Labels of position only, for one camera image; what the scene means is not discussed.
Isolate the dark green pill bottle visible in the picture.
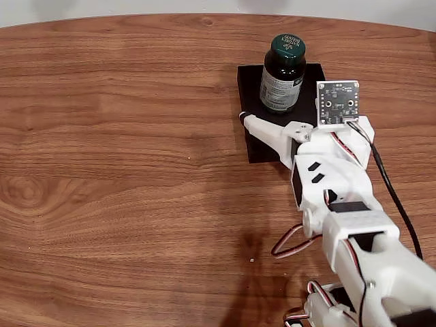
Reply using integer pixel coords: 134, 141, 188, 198
259, 33, 307, 115

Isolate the black shallow box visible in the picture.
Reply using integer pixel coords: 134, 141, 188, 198
236, 62, 327, 165

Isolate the red white black servo cable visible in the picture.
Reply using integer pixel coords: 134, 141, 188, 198
345, 236, 371, 327
271, 223, 323, 260
331, 131, 362, 168

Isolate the camera board on white mount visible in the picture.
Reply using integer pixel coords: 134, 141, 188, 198
315, 80, 376, 170

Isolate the black camera cable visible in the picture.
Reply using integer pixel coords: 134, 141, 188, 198
347, 121, 424, 260

